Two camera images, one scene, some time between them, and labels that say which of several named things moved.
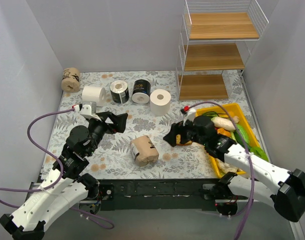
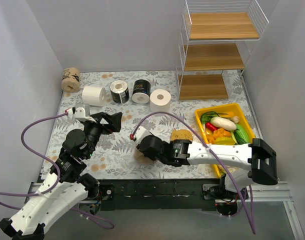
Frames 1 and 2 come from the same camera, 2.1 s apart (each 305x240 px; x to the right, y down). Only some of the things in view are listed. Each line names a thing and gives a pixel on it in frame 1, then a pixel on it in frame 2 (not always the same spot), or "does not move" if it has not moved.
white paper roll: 159,102 does not move
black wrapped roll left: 119,91 does not move
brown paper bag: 70,81 does not move
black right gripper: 182,133 to 138,155
